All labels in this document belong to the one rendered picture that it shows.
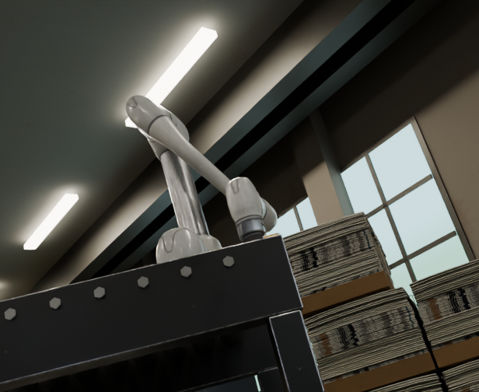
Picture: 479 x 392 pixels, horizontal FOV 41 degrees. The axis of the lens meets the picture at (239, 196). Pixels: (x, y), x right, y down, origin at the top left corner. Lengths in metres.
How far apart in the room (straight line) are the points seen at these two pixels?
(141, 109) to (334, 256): 0.97
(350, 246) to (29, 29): 3.13
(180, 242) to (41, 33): 2.68
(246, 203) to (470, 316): 0.77
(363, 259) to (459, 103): 3.16
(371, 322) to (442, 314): 0.18
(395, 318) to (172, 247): 0.74
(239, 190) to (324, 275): 0.46
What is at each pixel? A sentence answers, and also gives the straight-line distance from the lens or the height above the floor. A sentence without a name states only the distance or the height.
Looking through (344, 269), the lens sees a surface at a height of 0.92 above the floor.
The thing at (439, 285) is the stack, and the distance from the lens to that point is 1.72.
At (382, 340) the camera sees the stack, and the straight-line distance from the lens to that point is 1.71.
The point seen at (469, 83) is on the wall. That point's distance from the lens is 4.81.
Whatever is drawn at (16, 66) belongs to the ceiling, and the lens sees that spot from 4.73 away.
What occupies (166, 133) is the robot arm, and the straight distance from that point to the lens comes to 2.28.
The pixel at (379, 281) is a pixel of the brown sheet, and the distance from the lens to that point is 1.73.
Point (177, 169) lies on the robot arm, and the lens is 2.39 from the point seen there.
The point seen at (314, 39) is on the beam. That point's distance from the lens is 4.57.
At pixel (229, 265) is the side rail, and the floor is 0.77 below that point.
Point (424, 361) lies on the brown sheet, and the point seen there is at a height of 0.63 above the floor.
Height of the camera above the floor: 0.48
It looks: 23 degrees up
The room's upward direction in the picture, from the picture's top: 16 degrees counter-clockwise
